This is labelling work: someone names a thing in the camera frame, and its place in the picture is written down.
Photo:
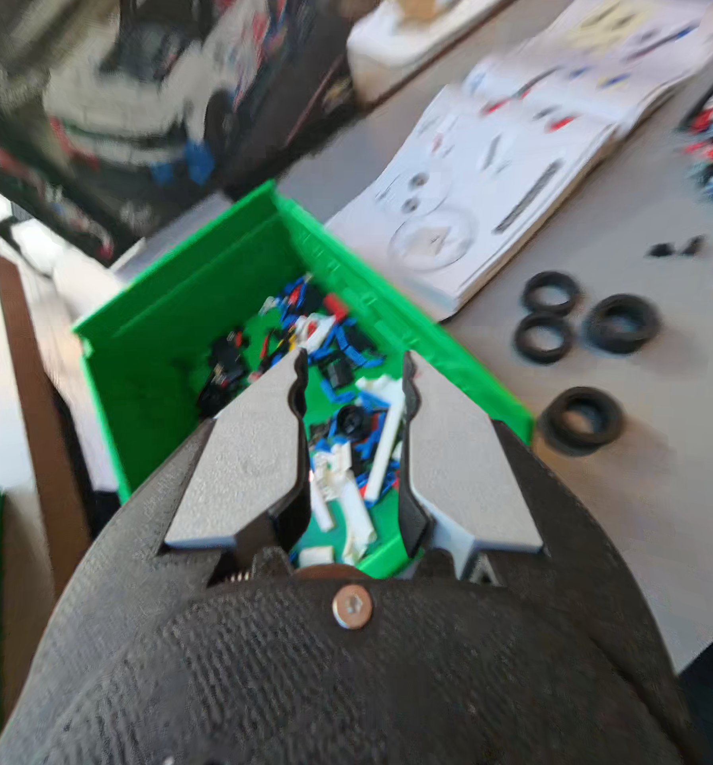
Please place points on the pile of brick pieces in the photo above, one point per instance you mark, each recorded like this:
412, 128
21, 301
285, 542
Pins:
344, 370

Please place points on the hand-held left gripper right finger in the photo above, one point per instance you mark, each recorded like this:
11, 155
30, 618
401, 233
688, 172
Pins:
470, 478

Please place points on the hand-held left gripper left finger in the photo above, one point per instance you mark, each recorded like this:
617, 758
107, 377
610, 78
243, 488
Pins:
243, 472

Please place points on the small black brick piece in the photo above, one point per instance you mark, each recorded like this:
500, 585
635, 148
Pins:
693, 245
661, 249

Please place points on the open building instruction booklet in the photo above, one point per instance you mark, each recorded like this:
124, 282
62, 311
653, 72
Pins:
541, 137

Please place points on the wood-edged table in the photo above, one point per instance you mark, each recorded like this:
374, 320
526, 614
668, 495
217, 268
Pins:
34, 388

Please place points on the black toy set box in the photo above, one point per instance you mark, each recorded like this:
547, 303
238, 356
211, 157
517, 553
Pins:
123, 89

